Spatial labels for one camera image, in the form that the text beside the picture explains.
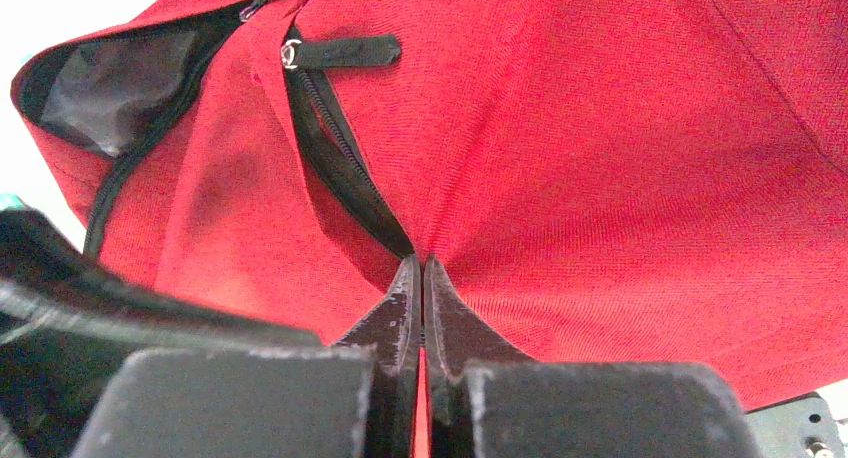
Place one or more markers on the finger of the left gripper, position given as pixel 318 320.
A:
pixel 67 325

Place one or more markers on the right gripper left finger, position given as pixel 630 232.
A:
pixel 356 398

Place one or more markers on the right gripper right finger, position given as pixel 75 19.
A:
pixel 489 399

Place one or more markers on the teal white tube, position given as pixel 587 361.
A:
pixel 11 202

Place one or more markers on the red student backpack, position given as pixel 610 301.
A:
pixel 604 181

